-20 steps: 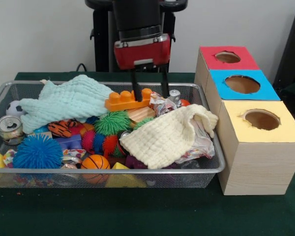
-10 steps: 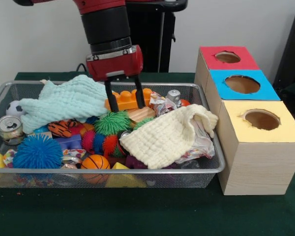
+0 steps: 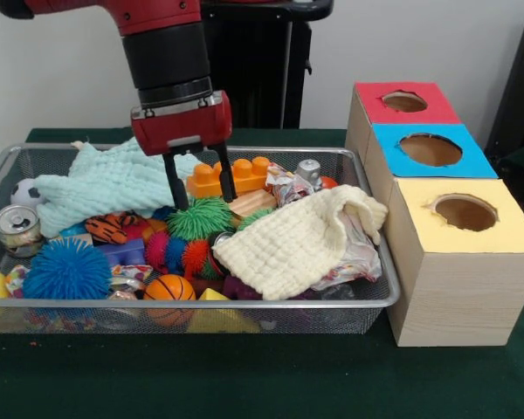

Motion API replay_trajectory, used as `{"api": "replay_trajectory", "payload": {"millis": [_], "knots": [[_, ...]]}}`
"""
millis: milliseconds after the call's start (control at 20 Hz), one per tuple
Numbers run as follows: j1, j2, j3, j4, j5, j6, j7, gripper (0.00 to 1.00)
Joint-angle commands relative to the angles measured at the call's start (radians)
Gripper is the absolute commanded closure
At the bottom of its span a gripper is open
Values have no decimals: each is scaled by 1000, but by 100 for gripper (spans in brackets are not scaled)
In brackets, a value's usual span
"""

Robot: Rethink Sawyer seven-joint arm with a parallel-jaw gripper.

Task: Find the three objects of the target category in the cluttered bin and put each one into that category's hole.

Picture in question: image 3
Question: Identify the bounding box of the shallow wire mesh bin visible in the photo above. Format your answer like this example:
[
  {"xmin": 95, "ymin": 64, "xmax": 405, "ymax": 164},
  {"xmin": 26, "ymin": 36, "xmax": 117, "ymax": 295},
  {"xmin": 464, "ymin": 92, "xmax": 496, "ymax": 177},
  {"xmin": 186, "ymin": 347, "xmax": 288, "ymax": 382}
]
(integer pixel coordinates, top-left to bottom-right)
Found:
[{"xmin": 0, "ymin": 143, "xmax": 402, "ymax": 335}]

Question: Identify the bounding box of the cream waffle cloth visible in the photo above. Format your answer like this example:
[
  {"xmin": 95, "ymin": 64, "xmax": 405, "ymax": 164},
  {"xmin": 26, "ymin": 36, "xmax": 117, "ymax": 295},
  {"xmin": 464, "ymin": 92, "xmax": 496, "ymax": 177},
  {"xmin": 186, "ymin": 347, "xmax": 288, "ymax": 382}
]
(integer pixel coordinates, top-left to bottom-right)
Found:
[{"xmin": 211, "ymin": 183, "xmax": 390, "ymax": 301}]

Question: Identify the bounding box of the orange striped tiger plush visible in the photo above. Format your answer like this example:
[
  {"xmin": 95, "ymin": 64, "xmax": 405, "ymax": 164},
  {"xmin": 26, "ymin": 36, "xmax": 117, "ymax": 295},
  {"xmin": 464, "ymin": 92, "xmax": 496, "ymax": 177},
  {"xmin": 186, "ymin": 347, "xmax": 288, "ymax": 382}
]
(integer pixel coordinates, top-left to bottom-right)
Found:
[{"xmin": 85, "ymin": 213, "xmax": 134, "ymax": 244}]

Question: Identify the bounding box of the blue spiky rubber ball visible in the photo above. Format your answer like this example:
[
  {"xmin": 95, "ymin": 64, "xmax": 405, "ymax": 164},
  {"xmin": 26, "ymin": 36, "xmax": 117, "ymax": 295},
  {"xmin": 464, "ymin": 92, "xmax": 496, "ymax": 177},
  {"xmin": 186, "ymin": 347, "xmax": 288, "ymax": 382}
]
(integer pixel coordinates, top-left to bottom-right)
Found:
[{"xmin": 23, "ymin": 242, "xmax": 114, "ymax": 300}]

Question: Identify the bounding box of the small soccer ball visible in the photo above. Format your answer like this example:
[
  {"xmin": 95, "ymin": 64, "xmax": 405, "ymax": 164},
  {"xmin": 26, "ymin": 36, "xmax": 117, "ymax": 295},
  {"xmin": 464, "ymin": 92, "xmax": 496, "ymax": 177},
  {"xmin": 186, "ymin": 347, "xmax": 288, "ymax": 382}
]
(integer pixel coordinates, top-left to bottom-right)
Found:
[{"xmin": 10, "ymin": 178, "xmax": 43, "ymax": 207}]

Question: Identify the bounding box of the silver tin can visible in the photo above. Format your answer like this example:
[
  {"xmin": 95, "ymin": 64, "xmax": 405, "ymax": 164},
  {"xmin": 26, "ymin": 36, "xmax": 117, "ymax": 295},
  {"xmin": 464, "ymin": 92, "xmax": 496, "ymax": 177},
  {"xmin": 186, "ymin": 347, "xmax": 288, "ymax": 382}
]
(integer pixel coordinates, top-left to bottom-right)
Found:
[{"xmin": 0, "ymin": 204, "xmax": 44, "ymax": 258}]

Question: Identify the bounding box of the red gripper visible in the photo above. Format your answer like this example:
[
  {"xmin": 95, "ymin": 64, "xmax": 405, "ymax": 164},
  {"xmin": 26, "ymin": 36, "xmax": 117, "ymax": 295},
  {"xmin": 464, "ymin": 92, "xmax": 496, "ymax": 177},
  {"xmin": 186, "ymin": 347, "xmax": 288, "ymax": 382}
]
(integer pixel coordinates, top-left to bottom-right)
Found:
[{"xmin": 130, "ymin": 90, "xmax": 238, "ymax": 211}]

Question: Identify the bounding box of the wooden box with three holes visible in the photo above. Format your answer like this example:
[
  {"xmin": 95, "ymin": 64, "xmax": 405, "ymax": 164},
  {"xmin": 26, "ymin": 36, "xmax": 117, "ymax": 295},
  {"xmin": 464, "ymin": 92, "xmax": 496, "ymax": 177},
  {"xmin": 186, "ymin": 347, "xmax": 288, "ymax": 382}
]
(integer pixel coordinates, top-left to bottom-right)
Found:
[{"xmin": 344, "ymin": 80, "xmax": 524, "ymax": 348}]

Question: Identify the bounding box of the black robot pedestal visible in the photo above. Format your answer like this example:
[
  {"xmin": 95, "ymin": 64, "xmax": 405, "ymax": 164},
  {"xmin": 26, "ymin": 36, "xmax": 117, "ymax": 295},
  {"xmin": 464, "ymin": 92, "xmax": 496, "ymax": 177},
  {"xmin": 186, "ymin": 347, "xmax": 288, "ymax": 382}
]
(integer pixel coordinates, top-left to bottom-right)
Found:
[{"xmin": 200, "ymin": 0, "xmax": 335, "ymax": 130}]

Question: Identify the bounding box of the small orange basketball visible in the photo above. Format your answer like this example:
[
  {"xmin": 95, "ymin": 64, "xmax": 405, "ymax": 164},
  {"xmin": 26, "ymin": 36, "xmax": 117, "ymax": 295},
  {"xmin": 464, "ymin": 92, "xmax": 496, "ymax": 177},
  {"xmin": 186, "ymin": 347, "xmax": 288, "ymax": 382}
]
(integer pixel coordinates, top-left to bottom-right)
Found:
[{"xmin": 142, "ymin": 274, "xmax": 197, "ymax": 302}]

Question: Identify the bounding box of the mint green waffle cloth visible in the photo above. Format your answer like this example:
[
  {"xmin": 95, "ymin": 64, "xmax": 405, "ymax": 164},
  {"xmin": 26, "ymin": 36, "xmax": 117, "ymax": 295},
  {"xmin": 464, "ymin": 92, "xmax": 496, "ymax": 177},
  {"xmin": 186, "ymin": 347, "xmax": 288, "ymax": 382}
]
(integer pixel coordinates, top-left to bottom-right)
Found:
[{"xmin": 33, "ymin": 137, "xmax": 202, "ymax": 239}]

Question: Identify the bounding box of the green spiky rubber ball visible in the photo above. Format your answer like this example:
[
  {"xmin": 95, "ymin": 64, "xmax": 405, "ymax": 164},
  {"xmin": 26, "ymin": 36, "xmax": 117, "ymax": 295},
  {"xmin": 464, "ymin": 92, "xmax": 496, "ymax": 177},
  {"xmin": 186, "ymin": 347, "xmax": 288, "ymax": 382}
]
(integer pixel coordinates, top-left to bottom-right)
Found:
[{"xmin": 165, "ymin": 196, "xmax": 235, "ymax": 242}]

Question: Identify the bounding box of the orange toy building brick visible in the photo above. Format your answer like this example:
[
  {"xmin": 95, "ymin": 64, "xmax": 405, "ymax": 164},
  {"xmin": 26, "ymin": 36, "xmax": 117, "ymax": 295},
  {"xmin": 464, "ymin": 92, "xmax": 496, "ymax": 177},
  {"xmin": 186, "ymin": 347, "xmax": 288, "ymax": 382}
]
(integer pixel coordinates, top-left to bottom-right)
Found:
[{"xmin": 186, "ymin": 156, "xmax": 272, "ymax": 197}]

